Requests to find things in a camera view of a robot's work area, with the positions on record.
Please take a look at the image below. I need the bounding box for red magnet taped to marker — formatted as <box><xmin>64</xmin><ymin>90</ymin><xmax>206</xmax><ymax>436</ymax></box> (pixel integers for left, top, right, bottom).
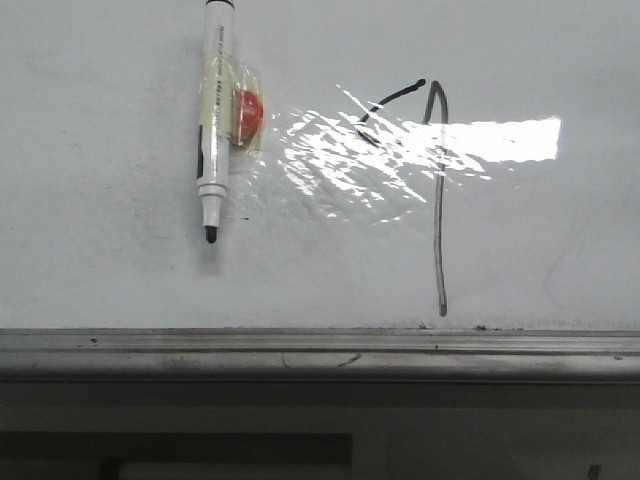
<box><xmin>231</xmin><ymin>63</ymin><xmax>265</xmax><ymax>150</ymax></box>

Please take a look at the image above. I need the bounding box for white whiteboard marker pen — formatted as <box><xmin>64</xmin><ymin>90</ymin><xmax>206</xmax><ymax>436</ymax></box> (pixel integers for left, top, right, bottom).
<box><xmin>196</xmin><ymin>1</ymin><xmax>235</xmax><ymax>244</ymax></box>

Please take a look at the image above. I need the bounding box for white whiteboard surface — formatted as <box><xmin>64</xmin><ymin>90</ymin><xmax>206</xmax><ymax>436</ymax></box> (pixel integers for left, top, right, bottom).
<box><xmin>1</xmin><ymin>1</ymin><xmax>639</xmax><ymax>330</ymax></box>

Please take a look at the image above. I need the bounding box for aluminium whiteboard frame rail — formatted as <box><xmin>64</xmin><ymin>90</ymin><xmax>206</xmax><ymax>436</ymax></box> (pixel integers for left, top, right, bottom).
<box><xmin>1</xmin><ymin>328</ymin><xmax>639</xmax><ymax>384</ymax></box>

